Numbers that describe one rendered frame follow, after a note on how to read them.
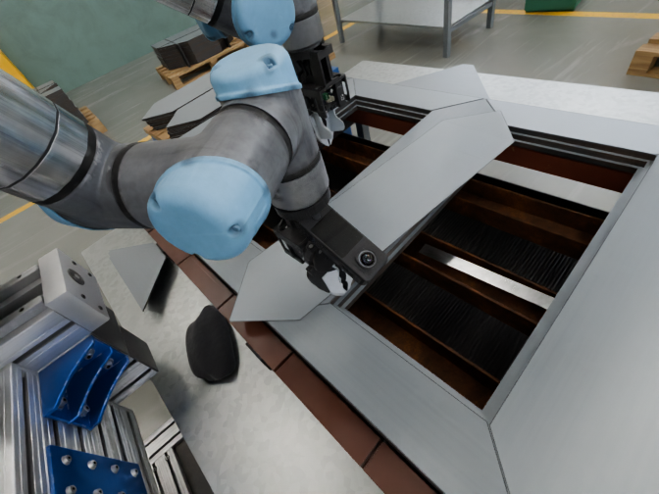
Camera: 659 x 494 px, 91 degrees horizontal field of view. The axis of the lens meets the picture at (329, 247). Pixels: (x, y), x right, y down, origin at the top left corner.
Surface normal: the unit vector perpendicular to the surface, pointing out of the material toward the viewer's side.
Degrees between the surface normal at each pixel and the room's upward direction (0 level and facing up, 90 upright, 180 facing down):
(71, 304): 90
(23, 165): 106
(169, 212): 90
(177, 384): 0
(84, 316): 90
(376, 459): 0
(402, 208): 0
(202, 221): 90
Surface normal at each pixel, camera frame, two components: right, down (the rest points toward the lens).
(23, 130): 0.94, 0.10
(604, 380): -0.24, -0.64
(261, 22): 0.46, 0.59
